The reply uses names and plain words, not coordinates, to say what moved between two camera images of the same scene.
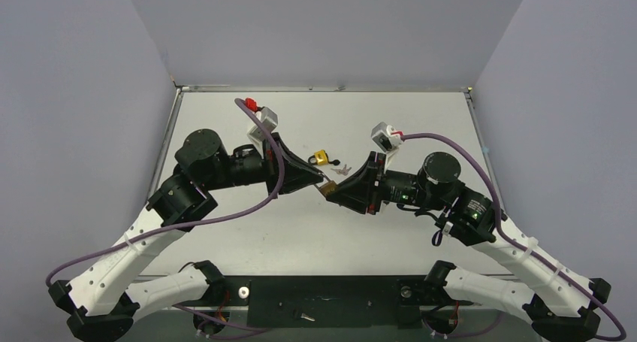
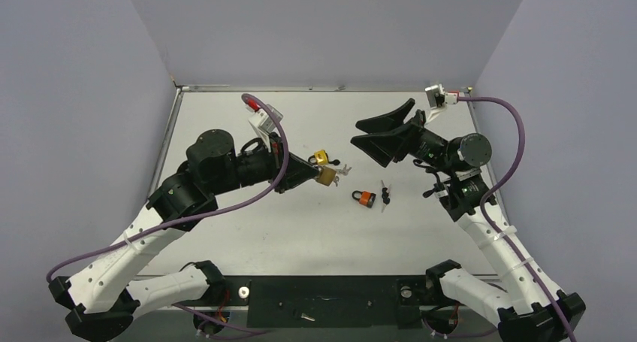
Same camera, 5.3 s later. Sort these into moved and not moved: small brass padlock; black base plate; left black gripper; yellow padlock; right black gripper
Moved: right black gripper; small brass padlock
Not moved: black base plate; left black gripper; yellow padlock
